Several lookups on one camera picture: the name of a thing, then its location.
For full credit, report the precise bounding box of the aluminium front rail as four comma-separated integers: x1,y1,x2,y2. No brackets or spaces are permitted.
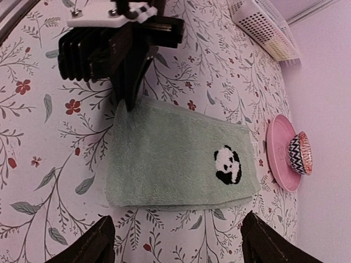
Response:
1,0,39,44

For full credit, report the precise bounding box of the pink plate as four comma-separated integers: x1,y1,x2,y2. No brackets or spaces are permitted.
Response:
266,114,302,192

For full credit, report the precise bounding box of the green panda towel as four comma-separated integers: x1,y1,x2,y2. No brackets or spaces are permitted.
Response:
106,98,261,210

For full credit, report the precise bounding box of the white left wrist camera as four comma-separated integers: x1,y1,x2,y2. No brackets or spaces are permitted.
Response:
66,1,158,28

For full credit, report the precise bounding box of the patterned small bowl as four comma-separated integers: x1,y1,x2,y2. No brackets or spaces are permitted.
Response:
288,131,313,175

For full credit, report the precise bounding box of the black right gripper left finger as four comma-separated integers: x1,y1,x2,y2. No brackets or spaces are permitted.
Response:
47,215,116,263

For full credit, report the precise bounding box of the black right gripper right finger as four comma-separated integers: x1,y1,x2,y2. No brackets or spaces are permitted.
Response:
240,211,320,263

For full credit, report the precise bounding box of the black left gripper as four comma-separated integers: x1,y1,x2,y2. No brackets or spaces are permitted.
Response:
58,15,184,112

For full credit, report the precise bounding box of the white plastic basket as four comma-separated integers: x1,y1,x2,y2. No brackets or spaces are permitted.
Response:
227,0,301,63

